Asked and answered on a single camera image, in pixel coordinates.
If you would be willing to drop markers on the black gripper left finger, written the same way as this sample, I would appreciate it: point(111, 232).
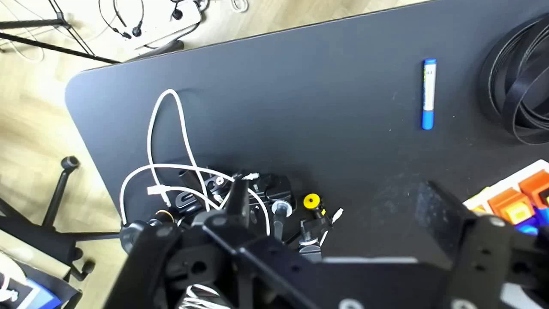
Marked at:
point(219, 263)

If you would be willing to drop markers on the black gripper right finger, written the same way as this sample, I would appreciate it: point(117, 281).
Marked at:
point(486, 252)

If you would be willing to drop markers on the blue and white marker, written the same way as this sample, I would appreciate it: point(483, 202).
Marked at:
point(428, 93)

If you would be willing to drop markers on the colourful toy block tray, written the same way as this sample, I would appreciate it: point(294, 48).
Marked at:
point(521, 199)

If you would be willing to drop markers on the black office chair base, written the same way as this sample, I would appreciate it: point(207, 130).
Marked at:
point(45, 237)

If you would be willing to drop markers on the white board with earphones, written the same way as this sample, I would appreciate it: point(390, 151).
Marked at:
point(152, 22)

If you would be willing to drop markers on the black camera rig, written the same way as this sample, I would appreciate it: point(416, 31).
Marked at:
point(190, 208)

